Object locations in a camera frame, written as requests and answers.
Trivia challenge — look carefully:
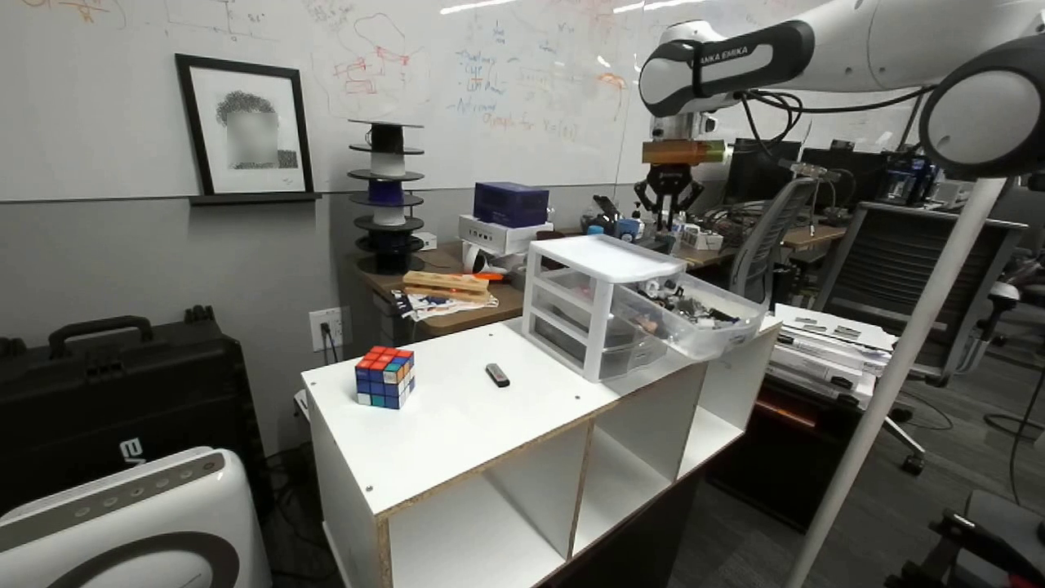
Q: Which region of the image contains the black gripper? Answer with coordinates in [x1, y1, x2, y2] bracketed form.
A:
[634, 163, 704, 228]

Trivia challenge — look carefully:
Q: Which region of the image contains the clear plastic drawer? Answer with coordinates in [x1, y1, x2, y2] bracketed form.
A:
[611, 275, 764, 359]

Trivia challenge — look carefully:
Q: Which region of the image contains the small black usb stick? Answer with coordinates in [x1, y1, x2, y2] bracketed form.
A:
[484, 362, 509, 388]

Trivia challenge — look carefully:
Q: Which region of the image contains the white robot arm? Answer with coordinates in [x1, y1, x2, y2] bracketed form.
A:
[637, 0, 1045, 179]

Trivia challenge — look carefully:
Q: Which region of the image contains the white plastic drawer unit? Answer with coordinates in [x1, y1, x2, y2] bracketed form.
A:
[524, 234, 682, 380]

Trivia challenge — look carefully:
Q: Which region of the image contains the blue box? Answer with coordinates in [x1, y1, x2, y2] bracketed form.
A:
[475, 184, 549, 228]

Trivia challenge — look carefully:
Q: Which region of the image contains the white cardboard box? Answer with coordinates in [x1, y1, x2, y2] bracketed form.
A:
[457, 217, 549, 261]

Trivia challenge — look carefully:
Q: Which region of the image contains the stack of papers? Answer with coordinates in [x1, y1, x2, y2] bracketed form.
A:
[772, 305, 897, 398]

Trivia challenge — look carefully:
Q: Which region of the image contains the wooden desk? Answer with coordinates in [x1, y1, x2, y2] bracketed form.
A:
[360, 223, 840, 342]

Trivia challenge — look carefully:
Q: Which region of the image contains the black filament spool stack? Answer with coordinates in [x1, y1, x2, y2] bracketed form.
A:
[353, 104, 426, 275]

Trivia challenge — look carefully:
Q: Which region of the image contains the white shelf cabinet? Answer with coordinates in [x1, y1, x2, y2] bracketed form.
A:
[305, 321, 777, 588]

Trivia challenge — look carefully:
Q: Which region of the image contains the colourful rubik cube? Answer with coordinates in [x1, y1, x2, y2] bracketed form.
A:
[355, 347, 414, 408]

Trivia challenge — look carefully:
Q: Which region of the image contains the grey tripod pole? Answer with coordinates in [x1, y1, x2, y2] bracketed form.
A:
[785, 175, 1005, 588]

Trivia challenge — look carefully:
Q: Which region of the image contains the black framed picture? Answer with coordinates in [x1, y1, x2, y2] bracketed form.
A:
[175, 51, 314, 204]

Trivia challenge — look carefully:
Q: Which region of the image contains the white rounded appliance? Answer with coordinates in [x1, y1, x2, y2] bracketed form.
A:
[0, 449, 272, 588]

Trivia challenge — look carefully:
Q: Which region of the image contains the black hard case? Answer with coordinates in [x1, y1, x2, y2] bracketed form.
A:
[0, 306, 272, 509]

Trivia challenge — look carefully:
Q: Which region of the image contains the orange wrist camera block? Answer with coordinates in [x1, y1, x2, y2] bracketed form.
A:
[643, 142, 727, 168]

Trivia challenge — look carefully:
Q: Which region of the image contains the wall power outlet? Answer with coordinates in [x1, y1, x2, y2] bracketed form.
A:
[306, 306, 343, 349]

